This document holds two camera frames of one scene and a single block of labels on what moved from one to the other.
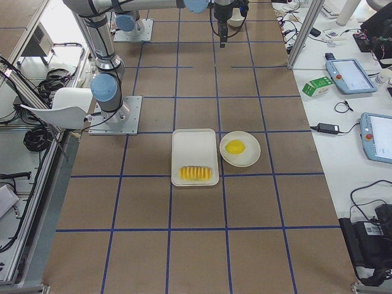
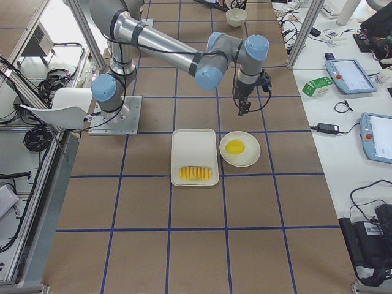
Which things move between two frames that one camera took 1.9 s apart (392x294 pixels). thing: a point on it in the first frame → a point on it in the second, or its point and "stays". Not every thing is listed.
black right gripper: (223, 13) → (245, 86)
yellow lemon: (234, 147) stays
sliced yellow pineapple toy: (195, 173) stays
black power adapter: (328, 128) stays
